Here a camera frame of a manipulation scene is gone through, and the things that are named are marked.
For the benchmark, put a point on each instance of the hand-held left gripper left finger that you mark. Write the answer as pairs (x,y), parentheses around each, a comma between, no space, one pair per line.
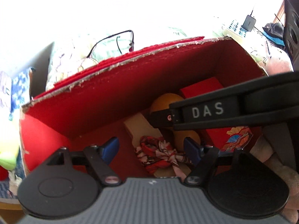
(111,148)

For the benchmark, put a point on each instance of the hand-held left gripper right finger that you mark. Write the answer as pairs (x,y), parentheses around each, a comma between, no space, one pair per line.
(190,149)

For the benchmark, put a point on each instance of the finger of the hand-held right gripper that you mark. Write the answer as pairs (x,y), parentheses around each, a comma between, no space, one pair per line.
(161,120)

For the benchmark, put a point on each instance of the yellow gourd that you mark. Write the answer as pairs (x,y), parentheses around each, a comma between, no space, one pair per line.
(165,101)

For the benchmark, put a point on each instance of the red patterned fabric bow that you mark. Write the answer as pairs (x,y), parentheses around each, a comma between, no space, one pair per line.
(154,154)

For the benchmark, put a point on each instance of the small red gift box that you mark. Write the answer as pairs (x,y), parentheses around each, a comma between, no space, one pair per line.
(203,87)

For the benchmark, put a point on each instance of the red cardboard box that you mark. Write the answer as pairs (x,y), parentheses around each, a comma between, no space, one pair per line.
(116,86)

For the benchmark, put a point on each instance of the dark clothing on side table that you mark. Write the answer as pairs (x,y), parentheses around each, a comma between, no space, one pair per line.
(273,30)

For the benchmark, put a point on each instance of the white power strip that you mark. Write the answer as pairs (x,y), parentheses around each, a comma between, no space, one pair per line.
(233,29)

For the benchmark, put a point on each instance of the black charger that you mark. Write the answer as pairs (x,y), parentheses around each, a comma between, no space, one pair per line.
(248,23)

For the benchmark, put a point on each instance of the green plush frog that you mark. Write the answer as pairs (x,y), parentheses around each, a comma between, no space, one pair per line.
(8,161)

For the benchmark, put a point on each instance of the blue white patterned cloth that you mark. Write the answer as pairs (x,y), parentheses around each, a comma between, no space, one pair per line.
(19,84)

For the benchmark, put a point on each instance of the purple plastic pack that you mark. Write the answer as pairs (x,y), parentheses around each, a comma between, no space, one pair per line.
(4,86)

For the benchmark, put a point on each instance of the black frame eyeglasses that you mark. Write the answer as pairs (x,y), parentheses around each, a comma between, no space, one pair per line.
(132,36)

